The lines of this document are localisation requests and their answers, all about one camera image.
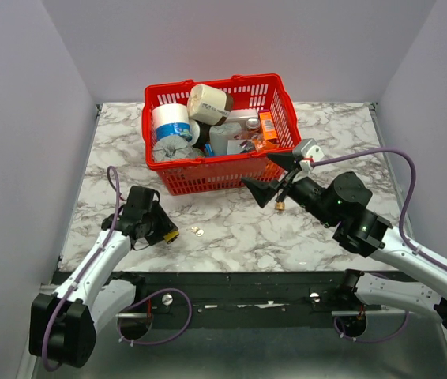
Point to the beige paper roll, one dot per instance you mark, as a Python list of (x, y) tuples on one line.
[(209, 105)]

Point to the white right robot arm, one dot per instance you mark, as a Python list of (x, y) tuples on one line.
[(343, 206)]

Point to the jar with metal lid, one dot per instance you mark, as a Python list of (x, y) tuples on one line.
[(253, 124)]

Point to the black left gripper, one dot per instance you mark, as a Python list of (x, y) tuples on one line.
[(165, 223)]

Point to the small silver keys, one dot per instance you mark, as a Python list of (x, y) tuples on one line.
[(197, 231)]

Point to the red plastic shopping basket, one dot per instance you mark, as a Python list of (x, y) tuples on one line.
[(263, 92)]

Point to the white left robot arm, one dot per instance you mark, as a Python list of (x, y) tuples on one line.
[(64, 324)]

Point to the black mounting base rail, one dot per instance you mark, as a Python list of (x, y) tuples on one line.
[(237, 300)]

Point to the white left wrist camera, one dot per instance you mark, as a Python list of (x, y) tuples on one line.
[(142, 232)]

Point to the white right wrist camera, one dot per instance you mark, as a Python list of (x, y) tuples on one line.
[(307, 152)]

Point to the yellow padlock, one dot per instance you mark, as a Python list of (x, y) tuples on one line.
[(171, 237)]

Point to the orange snack packet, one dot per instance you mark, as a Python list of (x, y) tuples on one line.
[(254, 142)]

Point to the orange box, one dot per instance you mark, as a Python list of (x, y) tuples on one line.
[(268, 128)]

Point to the white blue paper roll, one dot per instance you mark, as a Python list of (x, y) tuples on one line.
[(172, 119)]

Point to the small brass padlock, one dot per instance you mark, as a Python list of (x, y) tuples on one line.
[(279, 206)]

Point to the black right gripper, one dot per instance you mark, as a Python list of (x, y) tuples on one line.
[(288, 162)]

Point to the blue flat box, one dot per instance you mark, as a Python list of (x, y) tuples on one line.
[(208, 150)]

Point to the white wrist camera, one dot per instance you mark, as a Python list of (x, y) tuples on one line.
[(142, 232), (307, 152)]

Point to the white marbled container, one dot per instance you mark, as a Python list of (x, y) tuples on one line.
[(220, 135)]

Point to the grey wrapped roll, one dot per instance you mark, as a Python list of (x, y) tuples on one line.
[(174, 148)]

